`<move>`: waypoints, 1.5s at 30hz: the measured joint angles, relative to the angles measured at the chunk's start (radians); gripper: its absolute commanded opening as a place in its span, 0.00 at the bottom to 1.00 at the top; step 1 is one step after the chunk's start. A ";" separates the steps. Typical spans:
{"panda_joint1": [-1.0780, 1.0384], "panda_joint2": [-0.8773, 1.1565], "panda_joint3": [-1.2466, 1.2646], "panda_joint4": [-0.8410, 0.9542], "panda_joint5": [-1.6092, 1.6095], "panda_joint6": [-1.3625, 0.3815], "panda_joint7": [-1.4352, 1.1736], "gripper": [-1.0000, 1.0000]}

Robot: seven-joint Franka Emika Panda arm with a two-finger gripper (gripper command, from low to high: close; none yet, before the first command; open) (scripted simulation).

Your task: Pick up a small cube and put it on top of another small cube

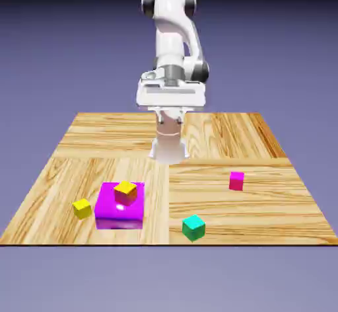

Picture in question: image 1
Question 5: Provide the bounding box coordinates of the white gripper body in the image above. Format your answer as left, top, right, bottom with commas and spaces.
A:
135, 79, 207, 112

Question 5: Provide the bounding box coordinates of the small orange cube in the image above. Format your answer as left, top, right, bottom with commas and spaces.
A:
113, 180, 139, 207

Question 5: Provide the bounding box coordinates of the small pink cube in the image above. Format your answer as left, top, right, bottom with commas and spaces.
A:
228, 171, 245, 192

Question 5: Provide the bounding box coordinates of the small teal cube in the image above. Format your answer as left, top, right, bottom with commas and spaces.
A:
181, 214, 206, 243

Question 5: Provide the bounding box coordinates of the small yellow cube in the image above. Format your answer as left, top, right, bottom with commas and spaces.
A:
72, 198, 92, 221

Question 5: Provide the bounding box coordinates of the large magenta box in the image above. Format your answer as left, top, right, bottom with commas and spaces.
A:
94, 181, 145, 230

